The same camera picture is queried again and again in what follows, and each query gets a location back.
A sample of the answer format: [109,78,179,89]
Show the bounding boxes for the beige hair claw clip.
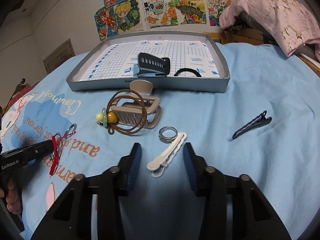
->
[106,79,162,133]

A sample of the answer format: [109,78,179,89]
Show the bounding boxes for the colourful wall drawings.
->
[94,0,232,40]

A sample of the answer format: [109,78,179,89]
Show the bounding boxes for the brown wooden door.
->
[43,38,75,74]

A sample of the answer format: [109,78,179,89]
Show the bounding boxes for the wooden bed frame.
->
[206,28,319,77]

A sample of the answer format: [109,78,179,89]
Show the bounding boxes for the red string bracelet with rings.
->
[49,123,78,177]

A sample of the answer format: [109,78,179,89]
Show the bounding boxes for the brown cord with beads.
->
[95,88,148,136]

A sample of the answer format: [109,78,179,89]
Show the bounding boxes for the silver metal ring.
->
[158,126,179,144]

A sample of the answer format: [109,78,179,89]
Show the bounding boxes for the pink floral blanket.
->
[219,0,319,59]

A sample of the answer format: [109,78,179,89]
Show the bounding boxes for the light blue cartoon bedsheet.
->
[1,43,319,239]

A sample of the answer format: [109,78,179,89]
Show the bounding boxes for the black hair tie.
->
[173,68,203,78]

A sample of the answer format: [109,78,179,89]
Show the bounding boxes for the white hair clip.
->
[147,132,187,178]

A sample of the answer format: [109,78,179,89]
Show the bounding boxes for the person's left hand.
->
[0,177,22,215]

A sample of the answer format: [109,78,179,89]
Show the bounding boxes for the black hair clip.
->
[232,111,272,139]

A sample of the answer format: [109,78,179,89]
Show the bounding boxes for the grey tray with grid paper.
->
[66,30,230,93]

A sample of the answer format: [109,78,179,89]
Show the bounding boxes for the red checkered cloth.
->
[3,84,32,113]

